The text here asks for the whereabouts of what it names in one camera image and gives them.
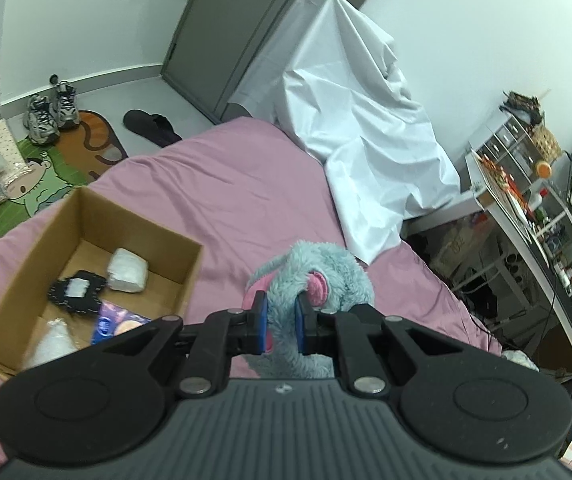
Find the white soft wad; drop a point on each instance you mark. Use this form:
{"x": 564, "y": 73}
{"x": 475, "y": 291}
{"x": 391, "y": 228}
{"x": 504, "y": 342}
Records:
{"x": 126, "y": 270}

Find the small drawer organizer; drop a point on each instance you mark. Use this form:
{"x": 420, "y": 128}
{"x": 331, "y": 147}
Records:
{"x": 503, "y": 142}

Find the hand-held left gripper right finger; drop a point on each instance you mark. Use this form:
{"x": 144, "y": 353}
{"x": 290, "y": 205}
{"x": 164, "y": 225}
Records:
{"x": 302, "y": 327}

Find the black slipper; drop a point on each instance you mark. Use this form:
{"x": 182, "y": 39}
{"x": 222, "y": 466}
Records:
{"x": 140, "y": 122}
{"x": 165, "y": 132}

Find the wicker basket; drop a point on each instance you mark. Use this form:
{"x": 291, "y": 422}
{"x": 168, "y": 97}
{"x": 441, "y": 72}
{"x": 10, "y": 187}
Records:
{"x": 546, "y": 144}

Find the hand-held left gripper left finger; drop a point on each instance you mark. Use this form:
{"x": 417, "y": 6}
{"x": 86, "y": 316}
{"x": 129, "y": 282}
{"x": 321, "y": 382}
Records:
{"x": 261, "y": 317}

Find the pink bed sheet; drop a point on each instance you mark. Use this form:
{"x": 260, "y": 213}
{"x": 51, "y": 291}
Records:
{"x": 241, "y": 185}

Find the clear plastic bag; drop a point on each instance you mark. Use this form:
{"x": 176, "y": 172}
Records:
{"x": 53, "y": 347}

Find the grey pink plush toy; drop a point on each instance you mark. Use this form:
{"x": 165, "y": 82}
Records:
{"x": 326, "y": 265}

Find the white sheet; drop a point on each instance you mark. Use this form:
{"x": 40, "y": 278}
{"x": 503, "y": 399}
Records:
{"x": 356, "y": 110}

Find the brown cardboard box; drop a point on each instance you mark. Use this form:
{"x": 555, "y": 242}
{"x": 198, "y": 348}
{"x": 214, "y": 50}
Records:
{"x": 30, "y": 280}

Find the cartoon floor rug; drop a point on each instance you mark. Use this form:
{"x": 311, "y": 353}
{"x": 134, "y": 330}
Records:
{"x": 80, "y": 145}

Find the light crumpled blanket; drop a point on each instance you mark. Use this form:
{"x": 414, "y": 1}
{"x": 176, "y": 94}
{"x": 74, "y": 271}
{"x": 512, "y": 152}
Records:
{"x": 518, "y": 359}

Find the white desk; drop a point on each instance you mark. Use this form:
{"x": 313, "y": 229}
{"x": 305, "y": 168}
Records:
{"x": 511, "y": 220}

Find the grey door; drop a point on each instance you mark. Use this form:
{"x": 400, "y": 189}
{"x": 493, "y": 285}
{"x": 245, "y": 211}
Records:
{"x": 225, "y": 30}

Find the blue pink tissue pack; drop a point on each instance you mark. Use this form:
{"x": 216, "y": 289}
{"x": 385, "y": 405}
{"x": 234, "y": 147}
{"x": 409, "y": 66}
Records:
{"x": 110, "y": 322}

